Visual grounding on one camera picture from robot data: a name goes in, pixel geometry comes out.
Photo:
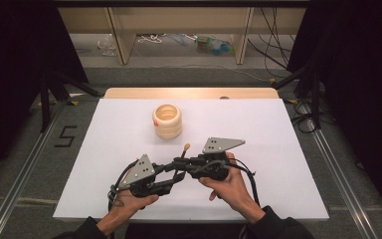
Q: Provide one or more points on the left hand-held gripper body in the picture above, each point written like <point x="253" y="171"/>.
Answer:
<point x="141" y="172"/>

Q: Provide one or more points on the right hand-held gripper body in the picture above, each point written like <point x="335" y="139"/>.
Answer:
<point x="215" y="159"/>

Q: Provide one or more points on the black brush with wooden tip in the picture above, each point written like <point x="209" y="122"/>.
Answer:
<point x="185" y="149"/>

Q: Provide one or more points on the person's right hand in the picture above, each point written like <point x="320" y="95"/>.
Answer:
<point x="229" y="191"/>

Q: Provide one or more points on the person's left hand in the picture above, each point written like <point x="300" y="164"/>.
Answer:
<point x="126" y="205"/>

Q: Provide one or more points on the cream ribbed wooden cup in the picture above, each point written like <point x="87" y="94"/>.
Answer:
<point x="167" y="124"/>

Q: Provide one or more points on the white board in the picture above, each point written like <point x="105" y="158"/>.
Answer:
<point x="262" y="166"/>

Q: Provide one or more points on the person's dark trousers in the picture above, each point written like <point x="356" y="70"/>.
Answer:
<point x="185" y="231"/>

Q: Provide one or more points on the black metal stand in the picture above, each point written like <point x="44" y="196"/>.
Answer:
<point x="315" y="99"/>
<point x="46" y="99"/>

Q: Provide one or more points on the clear plastic bag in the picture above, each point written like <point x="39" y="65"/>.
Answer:
<point x="106" y="45"/>

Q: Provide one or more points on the light wooden shelf unit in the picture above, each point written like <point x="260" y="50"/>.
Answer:
<point x="179" y="20"/>

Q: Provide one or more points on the black curtain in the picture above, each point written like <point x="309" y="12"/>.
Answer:
<point x="361" y="83"/>
<point x="10" y="66"/>

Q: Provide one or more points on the metal floor rail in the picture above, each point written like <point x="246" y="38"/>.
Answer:
<point x="341" y="179"/>
<point x="20" y="186"/>

